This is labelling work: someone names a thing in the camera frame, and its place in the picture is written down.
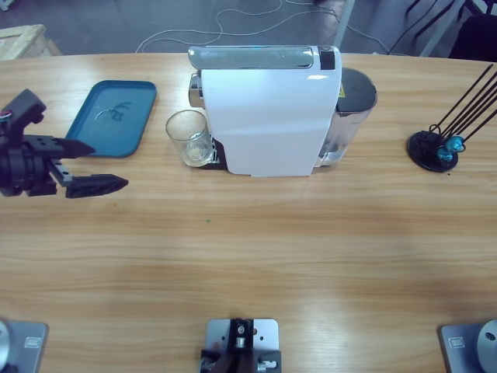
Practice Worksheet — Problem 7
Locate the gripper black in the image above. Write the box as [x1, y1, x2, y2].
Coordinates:
[0, 134, 130, 200]

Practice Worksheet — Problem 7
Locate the clear drinking glass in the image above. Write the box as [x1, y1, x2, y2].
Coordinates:
[165, 110, 215, 169]

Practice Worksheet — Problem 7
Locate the silver coffee machine lever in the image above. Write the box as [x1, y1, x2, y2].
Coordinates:
[187, 44, 315, 71]

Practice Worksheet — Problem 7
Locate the white capsule coffee machine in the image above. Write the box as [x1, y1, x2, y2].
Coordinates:
[189, 44, 343, 178]

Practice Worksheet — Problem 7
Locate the blue plastic tray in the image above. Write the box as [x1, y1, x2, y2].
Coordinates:
[64, 79, 159, 159]

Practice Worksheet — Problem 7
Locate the metal drip tray grille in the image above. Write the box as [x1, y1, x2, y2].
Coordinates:
[208, 134, 221, 164]

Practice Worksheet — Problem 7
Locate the wooden crate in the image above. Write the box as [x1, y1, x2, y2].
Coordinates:
[0, 23, 63, 62]

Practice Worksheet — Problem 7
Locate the clear water tank black lid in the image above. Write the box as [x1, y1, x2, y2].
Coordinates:
[314, 67, 378, 169]

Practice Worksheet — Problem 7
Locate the white metal table leg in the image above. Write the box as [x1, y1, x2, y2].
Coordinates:
[332, 0, 355, 50]

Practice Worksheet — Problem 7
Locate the black capsule holder with rods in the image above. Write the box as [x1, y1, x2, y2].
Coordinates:
[406, 64, 497, 173]

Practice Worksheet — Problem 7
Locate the black office chair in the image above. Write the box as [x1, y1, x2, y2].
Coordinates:
[450, 0, 497, 64]

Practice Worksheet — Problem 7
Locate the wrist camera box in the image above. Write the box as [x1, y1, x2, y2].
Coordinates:
[0, 88, 47, 137]

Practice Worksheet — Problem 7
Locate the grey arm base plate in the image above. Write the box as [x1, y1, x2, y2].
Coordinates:
[0, 317, 50, 373]
[438, 317, 497, 373]

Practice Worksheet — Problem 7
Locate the white floor cable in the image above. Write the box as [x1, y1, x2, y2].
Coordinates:
[135, 0, 389, 54]

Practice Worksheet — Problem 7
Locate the centre grey mount bracket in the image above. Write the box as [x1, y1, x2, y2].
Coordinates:
[200, 317, 283, 373]

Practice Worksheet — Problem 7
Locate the black power cable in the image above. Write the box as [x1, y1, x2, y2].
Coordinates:
[387, 19, 428, 54]

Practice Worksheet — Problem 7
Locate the white metal frame bar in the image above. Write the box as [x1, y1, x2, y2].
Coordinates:
[420, 0, 466, 58]

